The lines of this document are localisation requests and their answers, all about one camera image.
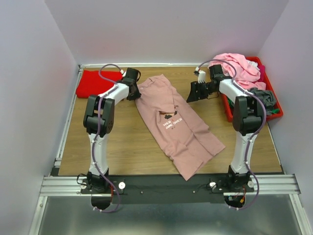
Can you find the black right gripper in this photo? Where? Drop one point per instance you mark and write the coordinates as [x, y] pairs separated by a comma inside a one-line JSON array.
[[195, 86]]

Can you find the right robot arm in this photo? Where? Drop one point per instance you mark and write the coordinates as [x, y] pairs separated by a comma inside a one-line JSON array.
[[249, 117]]

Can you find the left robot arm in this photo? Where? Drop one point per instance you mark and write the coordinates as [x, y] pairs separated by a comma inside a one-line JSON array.
[[98, 122]]

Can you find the magenta t-shirt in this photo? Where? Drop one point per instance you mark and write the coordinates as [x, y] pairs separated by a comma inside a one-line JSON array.
[[262, 72]]

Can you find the grey t-shirt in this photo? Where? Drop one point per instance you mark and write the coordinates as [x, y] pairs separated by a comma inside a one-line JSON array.
[[266, 96]]

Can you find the green t-shirt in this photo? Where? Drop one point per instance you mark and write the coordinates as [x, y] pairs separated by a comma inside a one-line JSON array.
[[270, 110]]

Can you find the dusty pink graphic t-shirt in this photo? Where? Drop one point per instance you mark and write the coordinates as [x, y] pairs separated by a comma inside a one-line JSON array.
[[179, 131]]

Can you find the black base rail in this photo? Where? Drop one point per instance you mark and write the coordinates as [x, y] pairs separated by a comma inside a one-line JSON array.
[[162, 189]]

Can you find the light pink t-shirt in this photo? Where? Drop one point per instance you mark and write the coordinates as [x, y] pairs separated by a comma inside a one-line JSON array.
[[245, 77]]

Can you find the white printed t-shirt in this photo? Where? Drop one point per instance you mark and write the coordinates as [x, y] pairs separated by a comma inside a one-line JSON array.
[[254, 66]]

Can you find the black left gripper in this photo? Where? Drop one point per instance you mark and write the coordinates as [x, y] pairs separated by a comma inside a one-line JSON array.
[[136, 95]]

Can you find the red t-shirt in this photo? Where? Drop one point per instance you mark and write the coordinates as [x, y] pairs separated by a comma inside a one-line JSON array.
[[92, 84]]

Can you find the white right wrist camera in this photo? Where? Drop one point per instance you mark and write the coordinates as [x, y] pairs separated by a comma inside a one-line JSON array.
[[201, 75]]

